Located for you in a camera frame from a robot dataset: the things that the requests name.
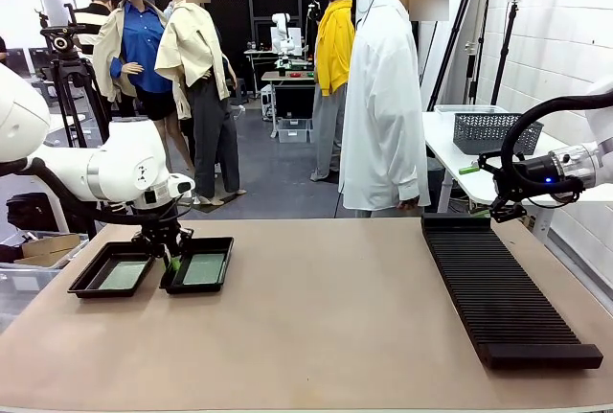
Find black stool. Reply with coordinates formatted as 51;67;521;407
40;80;61;108

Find brown cardboard box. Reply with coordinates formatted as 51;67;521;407
18;233;90;268

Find black light stand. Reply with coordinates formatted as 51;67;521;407
488;0;522;108
424;0;486;112

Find black camera tripod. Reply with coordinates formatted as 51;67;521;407
34;6;116;150

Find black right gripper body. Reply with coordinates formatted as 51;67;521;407
495;158;552;201

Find black slotted board rack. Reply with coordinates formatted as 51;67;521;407
420;212;604;370

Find grey plastic basket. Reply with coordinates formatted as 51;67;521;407
452;113;545;155

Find green circuit board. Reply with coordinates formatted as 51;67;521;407
98;261;148;290
181;253;227;286

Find grey work table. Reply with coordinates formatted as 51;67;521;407
261;70;317;139

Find black ESD tray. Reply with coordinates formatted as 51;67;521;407
66;240;163;299
158;236;236;295

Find person in striped shirt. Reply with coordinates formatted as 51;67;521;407
71;0;116;57

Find black monitor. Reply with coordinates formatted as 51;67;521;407
27;47;52;80
7;47;30;74

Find clear plastic lidded box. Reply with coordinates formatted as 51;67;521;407
433;103;510;116

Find clear acrylic box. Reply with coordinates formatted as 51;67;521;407
0;262;66;335

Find mannequin yellow hoodie bucket hat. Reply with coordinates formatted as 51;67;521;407
310;0;358;184

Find person in white shirt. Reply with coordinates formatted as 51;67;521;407
336;0;451;218

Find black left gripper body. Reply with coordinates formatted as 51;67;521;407
136;206;182;241

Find black bag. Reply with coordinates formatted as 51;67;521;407
5;192;66;233

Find mannequin cream jacket grey trousers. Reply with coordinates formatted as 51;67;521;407
153;0;248;208

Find mannequin blue shirt black hat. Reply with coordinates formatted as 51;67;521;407
92;0;195;179

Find white rounded stand head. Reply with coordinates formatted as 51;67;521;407
356;0;380;27

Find clear storage bin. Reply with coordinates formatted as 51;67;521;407
277;118;312;145

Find white standing board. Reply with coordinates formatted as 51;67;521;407
38;0;77;26

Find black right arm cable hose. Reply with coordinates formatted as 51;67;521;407
500;95;613;207

